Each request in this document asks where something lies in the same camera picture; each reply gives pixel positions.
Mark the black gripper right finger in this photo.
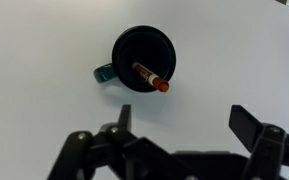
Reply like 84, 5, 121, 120
229, 105, 289, 180

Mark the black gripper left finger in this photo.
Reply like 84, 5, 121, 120
47, 105, 170, 180

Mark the red capped white marker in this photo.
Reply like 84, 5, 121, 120
132, 62, 170, 92

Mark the dark teal ceramic mug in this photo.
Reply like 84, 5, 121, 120
93, 25, 176, 92

